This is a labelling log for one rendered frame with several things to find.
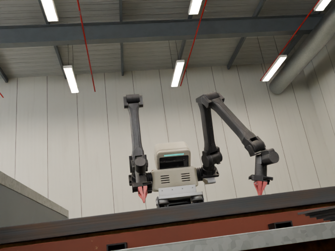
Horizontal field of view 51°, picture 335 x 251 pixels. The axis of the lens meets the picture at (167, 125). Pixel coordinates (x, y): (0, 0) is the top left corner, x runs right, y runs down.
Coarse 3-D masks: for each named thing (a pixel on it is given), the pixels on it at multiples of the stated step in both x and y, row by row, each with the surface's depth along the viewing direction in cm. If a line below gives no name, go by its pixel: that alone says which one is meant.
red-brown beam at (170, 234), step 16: (288, 208) 103; (304, 208) 103; (160, 224) 100; (176, 224) 100; (192, 224) 98; (208, 224) 98; (224, 224) 98; (240, 224) 98; (256, 224) 98; (304, 224) 99; (48, 240) 97; (64, 240) 95; (80, 240) 95; (96, 240) 95; (112, 240) 95; (128, 240) 95; (144, 240) 96; (160, 240) 96; (176, 240) 96
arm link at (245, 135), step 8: (208, 104) 186; (216, 104) 185; (224, 104) 186; (216, 112) 187; (224, 112) 182; (224, 120) 183; (232, 120) 178; (232, 128) 179; (240, 128) 175; (240, 136) 175; (248, 136) 171; (256, 136) 172; (248, 144) 170; (256, 144) 168; (264, 144) 170
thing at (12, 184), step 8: (0, 176) 112; (8, 176) 119; (8, 184) 118; (16, 184) 126; (24, 192) 133; (32, 192) 143; (40, 200) 153; (48, 200) 165; (56, 208) 179; (64, 208) 196
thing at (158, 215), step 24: (288, 192) 102; (312, 192) 102; (96, 216) 97; (120, 216) 97; (144, 216) 98; (168, 216) 98; (192, 216) 98; (216, 216) 99; (0, 240) 94; (24, 240) 94
